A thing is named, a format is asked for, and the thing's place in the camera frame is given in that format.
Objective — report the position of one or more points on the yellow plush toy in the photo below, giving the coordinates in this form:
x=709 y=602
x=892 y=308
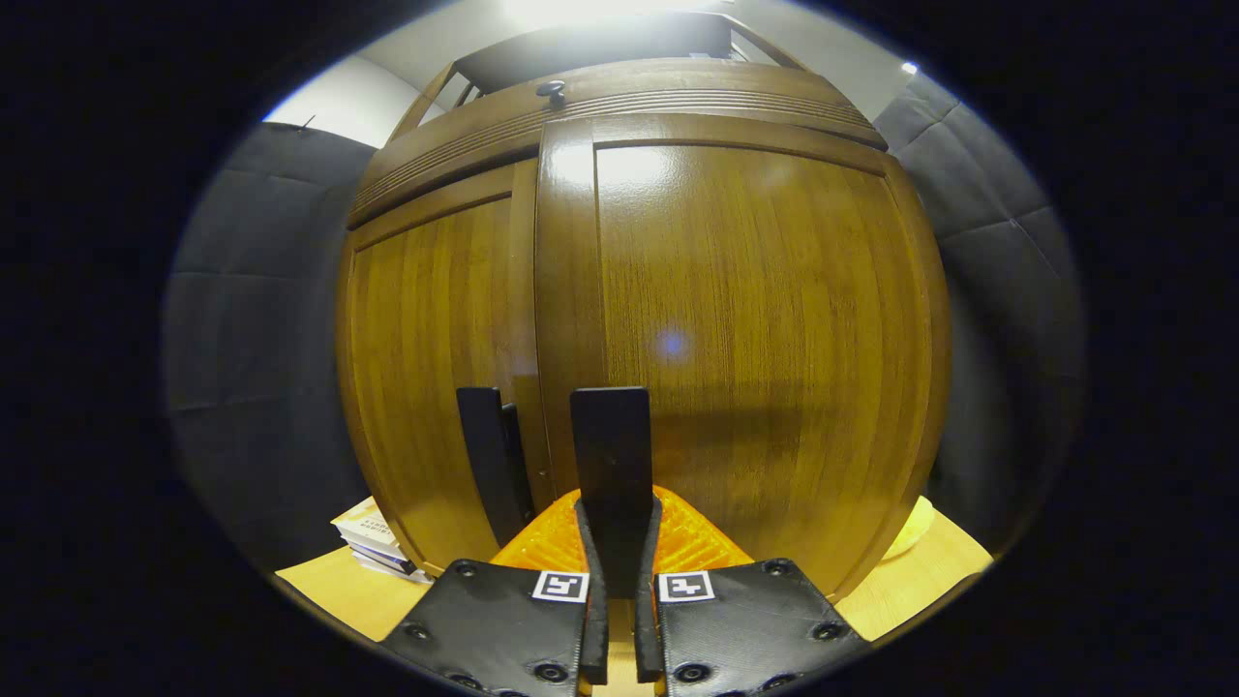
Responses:
x=910 y=528

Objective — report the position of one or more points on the round ceiling light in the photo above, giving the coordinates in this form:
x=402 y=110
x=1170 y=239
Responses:
x=581 y=10

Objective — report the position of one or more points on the wooden cabinet door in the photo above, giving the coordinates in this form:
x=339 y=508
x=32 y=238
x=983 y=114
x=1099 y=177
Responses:
x=755 y=319
x=426 y=339

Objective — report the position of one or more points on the wooden double-door shoe cabinet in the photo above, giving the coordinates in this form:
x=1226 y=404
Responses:
x=629 y=97

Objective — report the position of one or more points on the black backdrop cloth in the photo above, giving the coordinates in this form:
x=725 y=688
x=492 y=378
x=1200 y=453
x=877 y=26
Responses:
x=261 y=339

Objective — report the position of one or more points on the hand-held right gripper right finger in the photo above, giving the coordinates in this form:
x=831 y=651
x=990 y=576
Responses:
x=647 y=639

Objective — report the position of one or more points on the thin white book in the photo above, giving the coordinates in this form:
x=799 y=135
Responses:
x=392 y=564

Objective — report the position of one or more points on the orange white cover book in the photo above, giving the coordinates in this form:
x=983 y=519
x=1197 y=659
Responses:
x=368 y=528

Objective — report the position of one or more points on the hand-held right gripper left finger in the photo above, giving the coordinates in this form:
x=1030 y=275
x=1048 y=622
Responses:
x=595 y=639

